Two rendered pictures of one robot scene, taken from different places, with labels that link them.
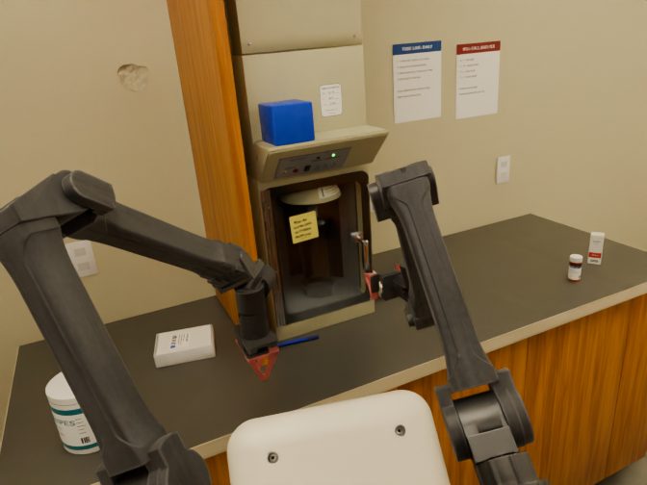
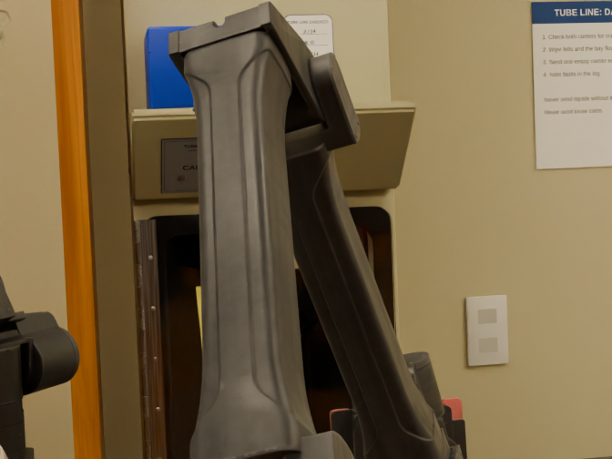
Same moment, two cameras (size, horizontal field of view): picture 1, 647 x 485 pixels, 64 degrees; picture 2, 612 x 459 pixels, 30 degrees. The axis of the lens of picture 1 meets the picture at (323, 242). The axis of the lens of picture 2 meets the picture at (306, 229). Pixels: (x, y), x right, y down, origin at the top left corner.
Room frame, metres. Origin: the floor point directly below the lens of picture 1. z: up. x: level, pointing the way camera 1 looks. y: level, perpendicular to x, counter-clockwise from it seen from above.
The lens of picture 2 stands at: (0.00, -0.36, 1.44)
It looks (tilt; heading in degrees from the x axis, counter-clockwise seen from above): 3 degrees down; 13
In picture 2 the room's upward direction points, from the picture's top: 2 degrees counter-clockwise
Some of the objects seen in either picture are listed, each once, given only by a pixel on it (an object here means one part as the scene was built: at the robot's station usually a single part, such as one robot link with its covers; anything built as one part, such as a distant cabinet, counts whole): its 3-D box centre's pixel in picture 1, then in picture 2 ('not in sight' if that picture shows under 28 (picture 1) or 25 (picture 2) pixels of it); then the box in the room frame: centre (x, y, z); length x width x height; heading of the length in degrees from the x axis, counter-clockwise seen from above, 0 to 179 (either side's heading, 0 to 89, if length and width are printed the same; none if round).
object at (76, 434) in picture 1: (87, 407); not in sight; (0.94, 0.55, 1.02); 0.13 x 0.13 x 0.15
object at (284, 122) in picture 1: (286, 121); (190, 70); (1.25, 0.06, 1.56); 0.10 x 0.10 x 0.09; 23
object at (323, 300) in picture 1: (323, 249); (274, 375); (1.33, 0.00, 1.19); 0.30 x 0.01 x 0.40; 113
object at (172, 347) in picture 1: (185, 344); not in sight; (1.26, 0.41, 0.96); 0.16 x 0.12 x 0.04; 101
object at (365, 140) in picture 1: (323, 155); (270, 151); (1.28, -0.02, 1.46); 0.32 x 0.11 x 0.10; 113
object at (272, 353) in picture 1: (259, 357); not in sight; (0.90, 0.15, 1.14); 0.07 x 0.07 x 0.09; 23
